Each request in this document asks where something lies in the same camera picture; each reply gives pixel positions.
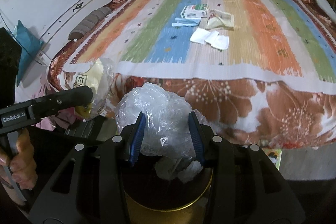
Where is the person's left hand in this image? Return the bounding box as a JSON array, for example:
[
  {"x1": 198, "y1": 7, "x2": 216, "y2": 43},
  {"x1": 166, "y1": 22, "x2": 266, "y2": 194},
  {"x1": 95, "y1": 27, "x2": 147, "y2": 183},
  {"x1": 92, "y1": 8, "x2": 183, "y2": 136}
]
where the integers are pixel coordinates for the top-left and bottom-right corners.
[{"x1": 0, "y1": 129, "x2": 38, "y2": 191}]

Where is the striped woven mat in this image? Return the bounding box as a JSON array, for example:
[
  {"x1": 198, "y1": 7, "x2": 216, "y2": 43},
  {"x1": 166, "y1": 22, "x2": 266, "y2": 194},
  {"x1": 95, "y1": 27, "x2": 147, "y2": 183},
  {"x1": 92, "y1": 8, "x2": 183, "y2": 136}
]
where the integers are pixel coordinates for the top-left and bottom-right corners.
[{"x1": 64, "y1": 0, "x2": 336, "y2": 95}]

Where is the dark gold-rimmed metal bin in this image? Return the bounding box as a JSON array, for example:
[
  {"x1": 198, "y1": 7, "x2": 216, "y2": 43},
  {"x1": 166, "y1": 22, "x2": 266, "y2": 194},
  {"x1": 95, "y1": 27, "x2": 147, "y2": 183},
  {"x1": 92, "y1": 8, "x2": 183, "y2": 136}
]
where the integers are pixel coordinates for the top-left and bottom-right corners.
[{"x1": 122, "y1": 153, "x2": 214, "y2": 213}]

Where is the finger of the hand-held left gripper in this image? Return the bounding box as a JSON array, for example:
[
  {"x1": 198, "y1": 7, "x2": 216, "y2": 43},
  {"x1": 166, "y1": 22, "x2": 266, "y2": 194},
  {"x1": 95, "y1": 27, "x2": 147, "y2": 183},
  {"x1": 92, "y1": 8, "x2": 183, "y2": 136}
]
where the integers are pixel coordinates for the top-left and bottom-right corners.
[{"x1": 28, "y1": 85, "x2": 94, "y2": 120}]

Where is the pink cloth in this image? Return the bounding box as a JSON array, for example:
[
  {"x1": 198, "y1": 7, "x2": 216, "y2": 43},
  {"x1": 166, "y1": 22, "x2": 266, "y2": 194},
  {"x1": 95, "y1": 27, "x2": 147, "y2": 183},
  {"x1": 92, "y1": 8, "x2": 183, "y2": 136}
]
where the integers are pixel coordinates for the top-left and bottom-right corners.
[{"x1": 31, "y1": 77, "x2": 80, "y2": 133}]

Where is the clear plastic bag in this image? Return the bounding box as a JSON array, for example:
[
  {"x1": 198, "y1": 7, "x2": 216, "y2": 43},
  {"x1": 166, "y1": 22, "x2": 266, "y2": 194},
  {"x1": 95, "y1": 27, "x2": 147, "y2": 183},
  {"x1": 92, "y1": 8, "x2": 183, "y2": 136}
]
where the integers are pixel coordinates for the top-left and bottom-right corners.
[{"x1": 115, "y1": 82, "x2": 210, "y2": 159}]

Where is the white headboard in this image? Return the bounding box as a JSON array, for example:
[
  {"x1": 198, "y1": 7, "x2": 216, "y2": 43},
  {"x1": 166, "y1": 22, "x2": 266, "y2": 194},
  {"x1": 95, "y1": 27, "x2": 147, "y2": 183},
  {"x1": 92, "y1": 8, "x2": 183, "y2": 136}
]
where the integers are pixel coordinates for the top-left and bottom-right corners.
[{"x1": 0, "y1": 0, "x2": 124, "y2": 67}]

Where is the floral brown blanket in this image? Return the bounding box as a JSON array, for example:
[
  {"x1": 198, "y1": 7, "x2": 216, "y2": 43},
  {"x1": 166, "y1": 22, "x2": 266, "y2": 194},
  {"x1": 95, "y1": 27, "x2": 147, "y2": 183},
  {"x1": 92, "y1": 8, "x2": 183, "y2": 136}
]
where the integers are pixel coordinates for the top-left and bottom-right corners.
[{"x1": 47, "y1": 0, "x2": 336, "y2": 149}]

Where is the cream food wrapper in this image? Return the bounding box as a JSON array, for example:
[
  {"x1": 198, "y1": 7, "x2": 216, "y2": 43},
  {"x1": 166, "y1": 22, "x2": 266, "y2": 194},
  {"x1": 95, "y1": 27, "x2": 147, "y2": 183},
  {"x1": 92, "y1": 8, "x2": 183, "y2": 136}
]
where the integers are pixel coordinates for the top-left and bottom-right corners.
[{"x1": 205, "y1": 9, "x2": 235, "y2": 30}]

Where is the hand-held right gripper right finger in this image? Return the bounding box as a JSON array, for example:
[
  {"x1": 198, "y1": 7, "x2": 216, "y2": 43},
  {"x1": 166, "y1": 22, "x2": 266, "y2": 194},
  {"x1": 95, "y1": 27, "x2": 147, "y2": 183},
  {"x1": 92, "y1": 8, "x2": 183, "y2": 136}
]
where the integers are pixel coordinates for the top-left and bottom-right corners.
[{"x1": 188, "y1": 112, "x2": 306, "y2": 224}]

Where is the green white cardboard box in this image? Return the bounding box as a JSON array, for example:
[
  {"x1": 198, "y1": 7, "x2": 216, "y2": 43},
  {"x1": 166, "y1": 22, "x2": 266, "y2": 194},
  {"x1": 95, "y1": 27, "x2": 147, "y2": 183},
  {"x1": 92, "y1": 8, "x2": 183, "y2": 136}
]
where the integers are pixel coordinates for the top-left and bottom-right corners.
[{"x1": 181, "y1": 4, "x2": 209, "y2": 19}]

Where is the striped brown pillow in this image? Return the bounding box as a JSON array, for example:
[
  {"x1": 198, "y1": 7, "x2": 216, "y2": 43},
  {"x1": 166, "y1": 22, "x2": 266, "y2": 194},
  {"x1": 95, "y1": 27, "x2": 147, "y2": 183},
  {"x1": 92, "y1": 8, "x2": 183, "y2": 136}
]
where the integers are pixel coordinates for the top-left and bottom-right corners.
[{"x1": 68, "y1": 7, "x2": 112, "y2": 42}]

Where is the white rolled cloth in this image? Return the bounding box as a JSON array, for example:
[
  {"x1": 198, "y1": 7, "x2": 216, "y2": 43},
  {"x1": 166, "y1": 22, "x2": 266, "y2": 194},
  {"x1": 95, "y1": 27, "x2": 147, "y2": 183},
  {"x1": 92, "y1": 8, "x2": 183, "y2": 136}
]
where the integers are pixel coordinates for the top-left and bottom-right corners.
[{"x1": 312, "y1": 0, "x2": 336, "y2": 18}]

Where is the white paper piece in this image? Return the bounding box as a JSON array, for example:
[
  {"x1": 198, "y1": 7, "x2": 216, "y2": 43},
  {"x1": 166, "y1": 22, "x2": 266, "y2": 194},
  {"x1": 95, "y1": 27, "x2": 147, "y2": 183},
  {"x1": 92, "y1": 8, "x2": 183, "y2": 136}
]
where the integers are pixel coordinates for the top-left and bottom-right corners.
[
  {"x1": 190, "y1": 28, "x2": 218, "y2": 45},
  {"x1": 210, "y1": 34, "x2": 230, "y2": 51}
]

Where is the yellow clear snack wrapper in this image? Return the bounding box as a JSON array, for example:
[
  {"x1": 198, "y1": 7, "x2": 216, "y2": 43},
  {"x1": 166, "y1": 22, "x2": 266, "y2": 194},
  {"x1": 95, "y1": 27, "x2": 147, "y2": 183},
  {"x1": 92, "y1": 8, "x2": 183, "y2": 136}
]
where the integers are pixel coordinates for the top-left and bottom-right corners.
[{"x1": 76, "y1": 57, "x2": 115, "y2": 120}]

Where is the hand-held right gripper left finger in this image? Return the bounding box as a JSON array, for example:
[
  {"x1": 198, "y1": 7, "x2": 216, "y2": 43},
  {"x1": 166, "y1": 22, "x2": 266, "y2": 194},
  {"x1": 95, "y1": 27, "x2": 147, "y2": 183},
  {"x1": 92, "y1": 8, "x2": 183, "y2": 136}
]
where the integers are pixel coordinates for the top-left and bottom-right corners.
[{"x1": 29, "y1": 112, "x2": 147, "y2": 224}]

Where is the white printed plastic bag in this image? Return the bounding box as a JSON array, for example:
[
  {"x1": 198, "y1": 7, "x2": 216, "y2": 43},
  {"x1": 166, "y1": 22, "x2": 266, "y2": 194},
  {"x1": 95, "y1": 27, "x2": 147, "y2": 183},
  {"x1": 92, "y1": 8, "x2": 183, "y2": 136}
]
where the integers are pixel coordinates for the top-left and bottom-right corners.
[{"x1": 155, "y1": 156, "x2": 204, "y2": 184}]

